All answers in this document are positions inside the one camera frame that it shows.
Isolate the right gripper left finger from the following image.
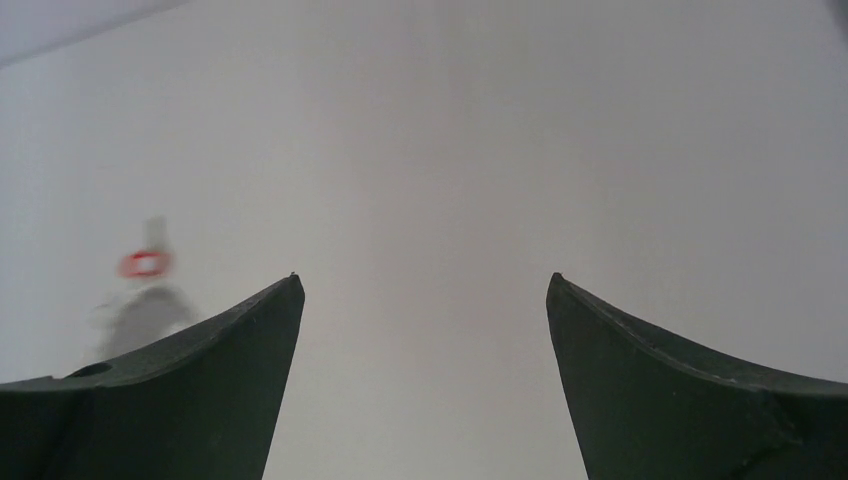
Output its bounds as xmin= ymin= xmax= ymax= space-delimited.
xmin=1 ymin=275 xmax=305 ymax=480

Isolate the red tagged key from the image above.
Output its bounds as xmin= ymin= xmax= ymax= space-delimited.
xmin=117 ymin=216 xmax=173 ymax=279

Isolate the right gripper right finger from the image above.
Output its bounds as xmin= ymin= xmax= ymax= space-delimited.
xmin=546 ymin=274 xmax=847 ymax=479

